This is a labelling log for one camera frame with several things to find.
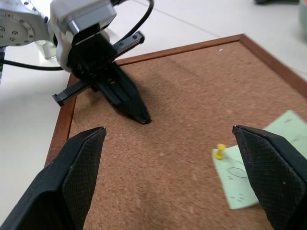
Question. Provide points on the green sticky note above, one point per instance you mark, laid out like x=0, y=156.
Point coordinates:
x=232, y=184

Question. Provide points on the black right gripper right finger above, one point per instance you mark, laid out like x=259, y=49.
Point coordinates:
x=273, y=172

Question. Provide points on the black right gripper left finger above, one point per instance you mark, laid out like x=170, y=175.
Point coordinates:
x=60, y=182

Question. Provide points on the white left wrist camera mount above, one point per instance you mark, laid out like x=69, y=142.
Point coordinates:
x=72, y=16

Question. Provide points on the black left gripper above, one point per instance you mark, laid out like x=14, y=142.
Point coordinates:
x=92, y=57

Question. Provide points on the dark object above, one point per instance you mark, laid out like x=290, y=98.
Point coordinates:
x=275, y=1

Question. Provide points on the wood-framed cork board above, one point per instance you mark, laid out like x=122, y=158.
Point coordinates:
x=182, y=95

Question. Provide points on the yellow pushpin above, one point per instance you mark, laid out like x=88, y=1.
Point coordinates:
x=219, y=153

